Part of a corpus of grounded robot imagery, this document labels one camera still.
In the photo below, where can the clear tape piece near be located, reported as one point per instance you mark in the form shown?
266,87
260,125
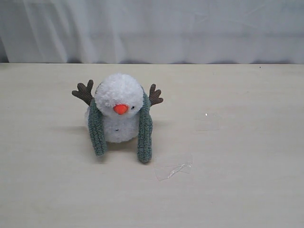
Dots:
166,167

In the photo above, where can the teal fuzzy scarf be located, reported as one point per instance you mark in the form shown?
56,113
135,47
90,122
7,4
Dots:
144,137

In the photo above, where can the white plush snowman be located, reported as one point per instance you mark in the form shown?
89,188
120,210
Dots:
119,98

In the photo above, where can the white backdrop curtain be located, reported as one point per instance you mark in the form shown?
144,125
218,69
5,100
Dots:
152,31

